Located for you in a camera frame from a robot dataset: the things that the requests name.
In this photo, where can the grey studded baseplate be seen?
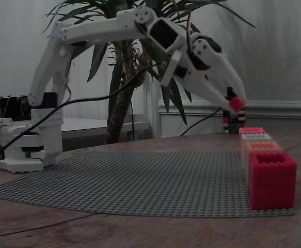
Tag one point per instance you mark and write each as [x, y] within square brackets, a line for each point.
[129, 180]

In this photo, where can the green potted palm plant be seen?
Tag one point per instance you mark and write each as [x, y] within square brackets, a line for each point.
[118, 108]

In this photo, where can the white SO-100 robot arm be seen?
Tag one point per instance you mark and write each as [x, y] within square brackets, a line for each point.
[93, 33]

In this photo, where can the large red lego block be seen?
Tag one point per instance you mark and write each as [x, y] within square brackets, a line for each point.
[272, 183]

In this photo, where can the small pink brick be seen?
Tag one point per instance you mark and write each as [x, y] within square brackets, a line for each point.
[236, 104]

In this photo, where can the orange block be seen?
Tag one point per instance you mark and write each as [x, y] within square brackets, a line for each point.
[263, 147]

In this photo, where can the pink lego block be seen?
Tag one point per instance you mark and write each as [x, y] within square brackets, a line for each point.
[251, 130]

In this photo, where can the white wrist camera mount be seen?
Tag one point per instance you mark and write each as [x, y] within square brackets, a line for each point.
[171, 67]

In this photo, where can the white block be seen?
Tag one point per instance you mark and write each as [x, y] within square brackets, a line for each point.
[256, 137]

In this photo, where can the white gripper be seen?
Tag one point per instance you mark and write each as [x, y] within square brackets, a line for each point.
[209, 83]

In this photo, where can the dark multicolour brick stack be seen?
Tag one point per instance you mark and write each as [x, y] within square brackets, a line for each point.
[227, 124]

